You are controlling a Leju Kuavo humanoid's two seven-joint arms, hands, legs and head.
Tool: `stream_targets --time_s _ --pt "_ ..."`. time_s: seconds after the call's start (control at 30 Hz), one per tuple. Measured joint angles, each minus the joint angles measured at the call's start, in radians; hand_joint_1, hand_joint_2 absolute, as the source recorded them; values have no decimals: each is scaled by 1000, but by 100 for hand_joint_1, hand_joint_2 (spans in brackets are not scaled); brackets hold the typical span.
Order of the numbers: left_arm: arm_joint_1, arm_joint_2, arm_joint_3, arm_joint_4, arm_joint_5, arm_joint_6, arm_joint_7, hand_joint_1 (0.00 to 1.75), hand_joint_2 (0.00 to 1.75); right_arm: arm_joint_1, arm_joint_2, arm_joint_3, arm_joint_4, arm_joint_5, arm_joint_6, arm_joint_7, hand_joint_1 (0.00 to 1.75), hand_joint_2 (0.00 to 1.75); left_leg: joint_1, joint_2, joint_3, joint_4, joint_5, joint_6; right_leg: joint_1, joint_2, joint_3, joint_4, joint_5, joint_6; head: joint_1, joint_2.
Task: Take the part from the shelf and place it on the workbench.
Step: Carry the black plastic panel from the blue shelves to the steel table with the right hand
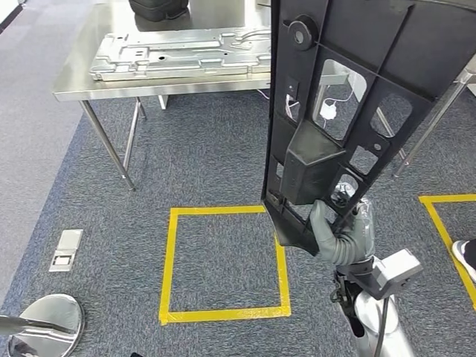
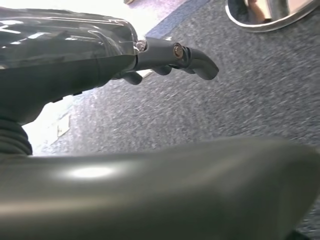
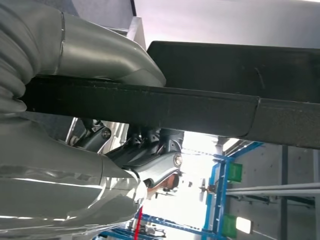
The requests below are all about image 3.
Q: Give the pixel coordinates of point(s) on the blue rack with green tags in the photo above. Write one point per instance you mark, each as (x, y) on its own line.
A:
(220, 185)

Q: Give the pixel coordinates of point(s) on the grey metal bar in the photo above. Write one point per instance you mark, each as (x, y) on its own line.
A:
(275, 189)

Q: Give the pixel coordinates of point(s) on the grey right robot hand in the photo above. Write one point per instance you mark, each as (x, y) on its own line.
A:
(50, 185)

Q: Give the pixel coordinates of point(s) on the white tag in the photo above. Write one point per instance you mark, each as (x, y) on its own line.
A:
(243, 225)

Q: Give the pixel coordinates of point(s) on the green tag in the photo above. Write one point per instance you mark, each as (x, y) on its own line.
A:
(229, 227)
(235, 172)

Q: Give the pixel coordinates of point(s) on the person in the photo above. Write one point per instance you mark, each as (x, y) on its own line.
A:
(171, 181)

